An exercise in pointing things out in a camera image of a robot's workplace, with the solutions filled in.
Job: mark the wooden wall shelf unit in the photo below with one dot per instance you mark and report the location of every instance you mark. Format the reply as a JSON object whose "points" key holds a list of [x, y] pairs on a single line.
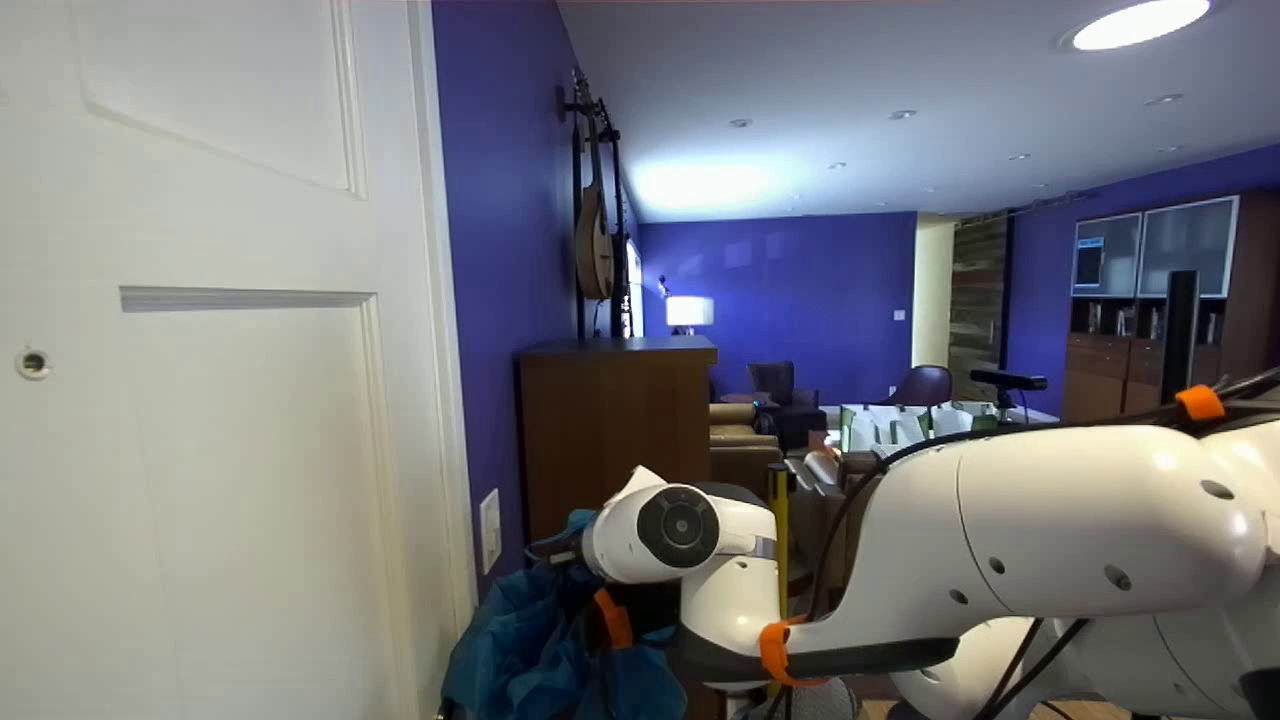
{"points": [[1243, 344]]}

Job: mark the round ceiling light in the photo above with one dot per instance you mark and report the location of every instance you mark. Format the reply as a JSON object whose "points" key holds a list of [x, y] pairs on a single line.
{"points": [[1140, 26]]}

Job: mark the black metal pole stand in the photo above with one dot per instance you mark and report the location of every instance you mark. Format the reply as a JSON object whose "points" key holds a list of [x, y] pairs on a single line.
{"points": [[1181, 334]]}

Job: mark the white panel door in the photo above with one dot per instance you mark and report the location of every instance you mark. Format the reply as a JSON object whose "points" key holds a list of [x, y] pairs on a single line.
{"points": [[243, 507]]}

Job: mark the brown wooden cabinet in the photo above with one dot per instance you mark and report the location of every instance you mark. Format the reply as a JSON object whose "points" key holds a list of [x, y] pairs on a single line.
{"points": [[601, 426]]}

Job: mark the glass front wall cabinets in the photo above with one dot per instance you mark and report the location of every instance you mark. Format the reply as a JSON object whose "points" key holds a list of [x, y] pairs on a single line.
{"points": [[1185, 247]]}

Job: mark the yellow pole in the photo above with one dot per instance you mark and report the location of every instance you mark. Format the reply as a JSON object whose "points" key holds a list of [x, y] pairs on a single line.
{"points": [[783, 560]]}

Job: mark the blue folding umbrella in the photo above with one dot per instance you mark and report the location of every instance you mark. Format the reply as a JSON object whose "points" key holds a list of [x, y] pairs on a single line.
{"points": [[513, 653]]}

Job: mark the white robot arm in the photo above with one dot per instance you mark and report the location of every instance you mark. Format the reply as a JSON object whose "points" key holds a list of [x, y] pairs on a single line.
{"points": [[1065, 532]]}

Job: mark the white wall switch plate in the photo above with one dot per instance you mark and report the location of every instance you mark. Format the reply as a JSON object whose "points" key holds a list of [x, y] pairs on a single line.
{"points": [[488, 529]]}

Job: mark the glowing white table lamp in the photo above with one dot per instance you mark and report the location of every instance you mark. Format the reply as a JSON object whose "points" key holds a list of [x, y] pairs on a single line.
{"points": [[691, 315]]}

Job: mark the black metal wall decoration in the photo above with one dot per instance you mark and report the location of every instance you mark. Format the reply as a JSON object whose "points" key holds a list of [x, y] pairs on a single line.
{"points": [[593, 241]]}

